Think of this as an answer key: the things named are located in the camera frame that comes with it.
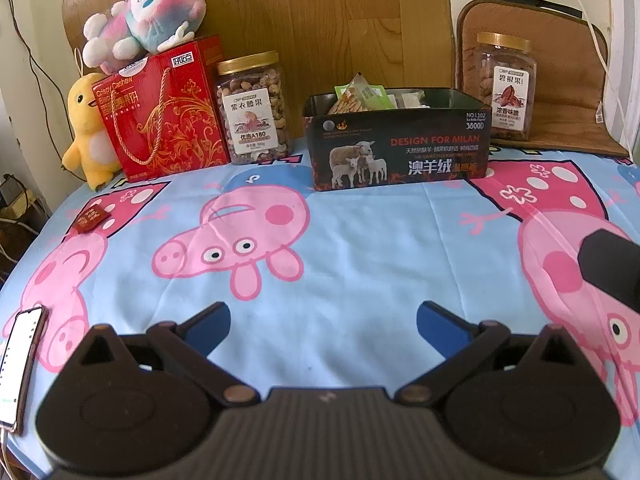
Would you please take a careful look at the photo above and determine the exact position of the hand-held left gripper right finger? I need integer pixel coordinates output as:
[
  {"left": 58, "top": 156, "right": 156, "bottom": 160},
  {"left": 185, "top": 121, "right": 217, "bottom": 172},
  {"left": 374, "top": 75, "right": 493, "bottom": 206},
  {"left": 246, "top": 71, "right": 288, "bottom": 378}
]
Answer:
[{"left": 397, "top": 301, "right": 583, "bottom": 407}]

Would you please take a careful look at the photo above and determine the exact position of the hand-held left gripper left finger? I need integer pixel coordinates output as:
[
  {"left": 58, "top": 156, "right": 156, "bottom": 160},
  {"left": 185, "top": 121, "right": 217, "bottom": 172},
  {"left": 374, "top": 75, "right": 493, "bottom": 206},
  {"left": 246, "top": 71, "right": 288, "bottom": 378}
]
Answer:
[{"left": 70, "top": 301, "right": 262, "bottom": 407}]

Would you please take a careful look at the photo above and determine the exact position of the black printed box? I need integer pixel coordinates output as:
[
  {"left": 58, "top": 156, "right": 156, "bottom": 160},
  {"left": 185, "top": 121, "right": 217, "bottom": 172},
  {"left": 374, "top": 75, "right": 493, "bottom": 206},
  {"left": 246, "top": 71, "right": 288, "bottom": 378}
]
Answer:
[{"left": 302, "top": 87, "right": 492, "bottom": 193}]

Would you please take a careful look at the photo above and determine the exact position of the biscuit stick packet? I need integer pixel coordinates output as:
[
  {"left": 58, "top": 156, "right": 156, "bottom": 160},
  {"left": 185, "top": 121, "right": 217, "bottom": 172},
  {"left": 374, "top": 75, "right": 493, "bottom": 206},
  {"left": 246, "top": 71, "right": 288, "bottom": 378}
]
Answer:
[{"left": 327, "top": 92, "right": 373, "bottom": 115}]

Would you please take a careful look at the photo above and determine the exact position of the green snack packet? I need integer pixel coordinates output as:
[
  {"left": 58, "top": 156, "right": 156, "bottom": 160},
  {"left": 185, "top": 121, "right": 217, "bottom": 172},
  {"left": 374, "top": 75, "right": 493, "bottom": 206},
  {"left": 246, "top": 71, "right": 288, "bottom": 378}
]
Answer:
[{"left": 335, "top": 74, "right": 398, "bottom": 111}]

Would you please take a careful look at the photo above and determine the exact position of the printed cartoon blanket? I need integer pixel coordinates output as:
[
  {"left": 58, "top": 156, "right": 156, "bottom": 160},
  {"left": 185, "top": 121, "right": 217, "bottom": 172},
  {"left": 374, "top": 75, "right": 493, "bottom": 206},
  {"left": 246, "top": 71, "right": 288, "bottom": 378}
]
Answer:
[{"left": 0, "top": 137, "right": 640, "bottom": 480}]

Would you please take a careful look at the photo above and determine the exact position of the small red packet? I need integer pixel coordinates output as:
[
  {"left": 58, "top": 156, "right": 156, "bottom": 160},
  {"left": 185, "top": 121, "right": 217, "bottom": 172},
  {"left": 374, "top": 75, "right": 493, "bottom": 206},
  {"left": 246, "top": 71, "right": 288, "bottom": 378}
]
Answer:
[{"left": 75, "top": 205, "right": 108, "bottom": 233}]

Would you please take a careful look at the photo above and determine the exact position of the smartphone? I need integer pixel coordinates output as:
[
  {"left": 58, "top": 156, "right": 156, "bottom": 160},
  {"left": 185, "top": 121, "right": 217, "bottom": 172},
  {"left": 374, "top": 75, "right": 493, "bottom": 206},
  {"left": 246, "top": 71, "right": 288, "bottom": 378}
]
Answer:
[{"left": 0, "top": 306, "right": 50, "bottom": 435}]

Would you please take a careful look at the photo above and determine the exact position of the brown cushion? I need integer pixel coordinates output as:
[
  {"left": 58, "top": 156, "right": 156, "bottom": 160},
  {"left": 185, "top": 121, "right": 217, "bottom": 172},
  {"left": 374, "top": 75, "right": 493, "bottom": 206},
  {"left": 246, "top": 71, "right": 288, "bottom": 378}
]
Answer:
[{"left": 456, "top": 0, "right": 630, "bottom": 158}]

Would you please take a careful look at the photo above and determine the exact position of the pecan jar with gold lid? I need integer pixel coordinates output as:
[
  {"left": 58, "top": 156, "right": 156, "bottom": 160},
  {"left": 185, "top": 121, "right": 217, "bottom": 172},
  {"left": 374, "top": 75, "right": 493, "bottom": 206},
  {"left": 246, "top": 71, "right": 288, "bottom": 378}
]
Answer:
[{"left": 475, "top": 32, "right": 538, "bottom": 143}]

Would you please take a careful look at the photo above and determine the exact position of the red gift box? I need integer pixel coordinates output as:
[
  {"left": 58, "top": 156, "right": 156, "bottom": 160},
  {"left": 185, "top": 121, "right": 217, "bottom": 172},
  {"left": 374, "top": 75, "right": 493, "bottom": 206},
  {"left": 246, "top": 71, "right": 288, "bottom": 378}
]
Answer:
[{"left": 92, "top": 35, "right": 231, "bottom": 183}]

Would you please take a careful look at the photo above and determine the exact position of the nut jar with gold lid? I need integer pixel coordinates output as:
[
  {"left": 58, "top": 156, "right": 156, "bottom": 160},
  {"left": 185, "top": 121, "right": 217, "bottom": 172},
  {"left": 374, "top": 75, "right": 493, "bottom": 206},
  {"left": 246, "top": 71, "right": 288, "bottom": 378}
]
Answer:
[{"left": 215, "top": 51, "right": 291, "bottom": 166}]

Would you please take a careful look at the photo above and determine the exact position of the yellow plush toy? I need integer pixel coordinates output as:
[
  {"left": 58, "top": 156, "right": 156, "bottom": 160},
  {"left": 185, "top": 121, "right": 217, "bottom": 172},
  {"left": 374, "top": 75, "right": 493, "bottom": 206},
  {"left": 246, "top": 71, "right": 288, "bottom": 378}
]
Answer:
[{"left": 62, "top": 72, "right": 123, "bottom": 192}]

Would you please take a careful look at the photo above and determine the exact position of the dark charger block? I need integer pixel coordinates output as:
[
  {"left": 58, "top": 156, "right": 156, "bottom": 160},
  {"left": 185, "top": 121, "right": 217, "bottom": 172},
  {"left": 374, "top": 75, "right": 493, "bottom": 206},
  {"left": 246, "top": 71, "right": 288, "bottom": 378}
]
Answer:
[{"left": 0, "top": 174, "right": 38, "bottom": 211}]

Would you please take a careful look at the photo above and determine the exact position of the pink blue plush toy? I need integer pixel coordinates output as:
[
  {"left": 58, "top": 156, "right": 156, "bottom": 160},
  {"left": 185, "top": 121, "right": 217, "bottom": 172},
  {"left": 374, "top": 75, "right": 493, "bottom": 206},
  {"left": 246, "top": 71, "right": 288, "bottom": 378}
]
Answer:
[{"left": 82, "top": 0, "right": 207, "bottom": 75}]

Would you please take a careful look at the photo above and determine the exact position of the wooden headboard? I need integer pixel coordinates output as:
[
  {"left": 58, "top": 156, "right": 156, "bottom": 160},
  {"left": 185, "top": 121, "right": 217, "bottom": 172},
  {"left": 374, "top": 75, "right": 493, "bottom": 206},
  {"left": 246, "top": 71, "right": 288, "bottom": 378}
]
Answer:
[{"left": 62, "top": 0, "right": 448, "bottom": 143}]

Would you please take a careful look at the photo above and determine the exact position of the white cable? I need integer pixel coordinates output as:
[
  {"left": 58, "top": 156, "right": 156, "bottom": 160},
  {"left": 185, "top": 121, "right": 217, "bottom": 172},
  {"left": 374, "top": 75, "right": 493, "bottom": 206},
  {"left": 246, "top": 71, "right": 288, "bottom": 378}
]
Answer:
[
  {"left": 0, "top": 216, "right": 41, "bottom": 236},
  {"left": 557, "top": 0, "right": 636, "bottom": 156}
]

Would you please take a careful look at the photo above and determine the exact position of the dark cable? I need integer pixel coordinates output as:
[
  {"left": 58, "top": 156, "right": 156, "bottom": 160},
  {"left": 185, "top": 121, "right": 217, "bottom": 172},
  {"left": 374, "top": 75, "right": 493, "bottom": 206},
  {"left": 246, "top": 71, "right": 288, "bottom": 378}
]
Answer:
[{"left": 4, "top": 0, "right": 56, "bottom": 111}]

